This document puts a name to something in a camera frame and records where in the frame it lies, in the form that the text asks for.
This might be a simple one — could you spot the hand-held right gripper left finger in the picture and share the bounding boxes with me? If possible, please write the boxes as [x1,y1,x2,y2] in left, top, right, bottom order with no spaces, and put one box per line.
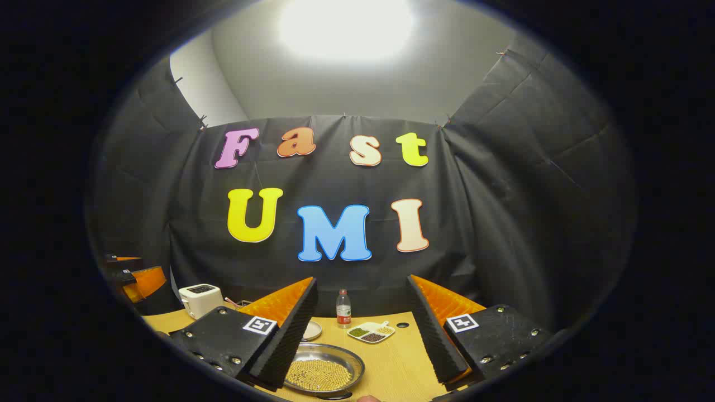
[168,276,319,391]

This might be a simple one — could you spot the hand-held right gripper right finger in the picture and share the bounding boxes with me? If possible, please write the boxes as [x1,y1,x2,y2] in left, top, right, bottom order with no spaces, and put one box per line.
[406,274,554,386]

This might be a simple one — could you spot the steel pot with soybeans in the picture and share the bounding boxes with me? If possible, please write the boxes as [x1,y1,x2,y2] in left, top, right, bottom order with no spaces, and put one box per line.
[284,342,365,400]

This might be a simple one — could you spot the clear water bottle red label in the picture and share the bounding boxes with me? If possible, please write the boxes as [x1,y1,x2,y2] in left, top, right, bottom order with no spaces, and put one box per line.
[336,289,352,329]

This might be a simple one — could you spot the white toaster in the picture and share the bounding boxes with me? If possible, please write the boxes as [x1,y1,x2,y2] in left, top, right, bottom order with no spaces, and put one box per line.
[179,284,224,320]

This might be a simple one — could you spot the white divided dish of beans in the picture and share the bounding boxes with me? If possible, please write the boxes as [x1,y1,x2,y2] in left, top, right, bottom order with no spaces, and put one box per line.
[346,320,396,344]

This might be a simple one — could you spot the black backdrop cloth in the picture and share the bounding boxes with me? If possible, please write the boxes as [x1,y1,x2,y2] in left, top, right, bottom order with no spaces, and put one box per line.
[87,33,637,336]

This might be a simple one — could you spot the large ceiling light panel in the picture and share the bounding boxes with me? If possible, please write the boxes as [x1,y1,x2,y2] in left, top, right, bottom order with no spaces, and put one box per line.
[278,0,415,63]

